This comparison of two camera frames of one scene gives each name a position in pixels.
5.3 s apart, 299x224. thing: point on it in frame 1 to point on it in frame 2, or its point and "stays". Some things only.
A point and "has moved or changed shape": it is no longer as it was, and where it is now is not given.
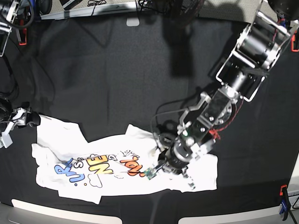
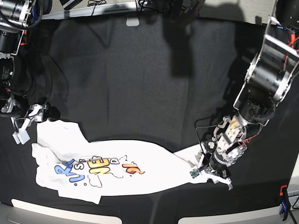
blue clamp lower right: x=286 y=206 stays
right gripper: x=175 y=156 to x=217 y=157
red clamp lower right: x=282 y=186 stays
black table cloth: x=108 y=72 stays
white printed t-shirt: x=79 y=171 has moved or changed shape
